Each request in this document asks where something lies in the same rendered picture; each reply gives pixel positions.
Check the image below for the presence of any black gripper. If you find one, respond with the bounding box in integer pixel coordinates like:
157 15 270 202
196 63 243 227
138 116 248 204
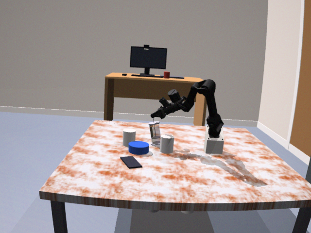
151 102 176 119

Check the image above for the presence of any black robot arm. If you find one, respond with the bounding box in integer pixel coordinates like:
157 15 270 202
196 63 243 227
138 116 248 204
159 79 224 138

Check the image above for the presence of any blue short cylinder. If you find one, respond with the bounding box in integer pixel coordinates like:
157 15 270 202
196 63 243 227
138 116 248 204
128 141 149 155

